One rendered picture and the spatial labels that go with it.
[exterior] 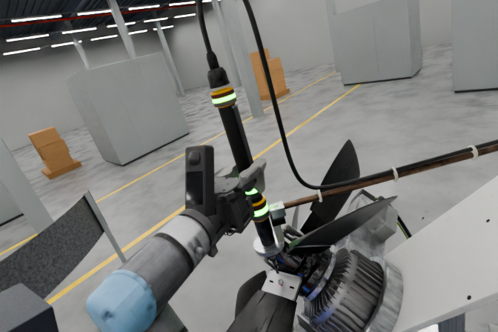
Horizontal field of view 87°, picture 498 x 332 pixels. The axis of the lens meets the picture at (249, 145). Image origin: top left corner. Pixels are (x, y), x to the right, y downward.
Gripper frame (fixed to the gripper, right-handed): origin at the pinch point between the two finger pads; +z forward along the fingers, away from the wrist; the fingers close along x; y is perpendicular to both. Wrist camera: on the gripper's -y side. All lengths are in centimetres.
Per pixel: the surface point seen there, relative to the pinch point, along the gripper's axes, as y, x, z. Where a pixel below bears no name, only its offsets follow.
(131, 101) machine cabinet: 20, -545, 337
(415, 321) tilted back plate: 34.2, 27.5, -1.9
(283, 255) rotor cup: 28.4, -0.5, 1.7
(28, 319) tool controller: 27, -58, -37
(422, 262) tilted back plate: 33.0, 28.7, 11.7
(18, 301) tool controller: 27, -70, -36
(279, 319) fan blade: 32.9, 3.0, -11.3
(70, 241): 78, -202, 13
